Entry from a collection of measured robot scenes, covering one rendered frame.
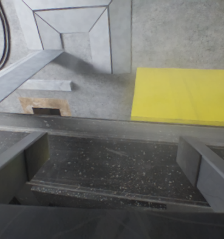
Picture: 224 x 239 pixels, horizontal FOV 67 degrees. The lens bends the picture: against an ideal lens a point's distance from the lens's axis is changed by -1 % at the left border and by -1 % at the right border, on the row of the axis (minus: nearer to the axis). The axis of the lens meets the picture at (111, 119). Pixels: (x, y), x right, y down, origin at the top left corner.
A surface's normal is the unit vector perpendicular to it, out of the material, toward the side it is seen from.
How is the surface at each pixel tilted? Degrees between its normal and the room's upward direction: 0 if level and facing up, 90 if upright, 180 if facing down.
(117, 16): 11
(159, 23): 0
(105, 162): 90
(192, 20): 0
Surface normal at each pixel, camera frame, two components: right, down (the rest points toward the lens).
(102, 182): -0.04, -0.79
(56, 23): -0.15, 0.70
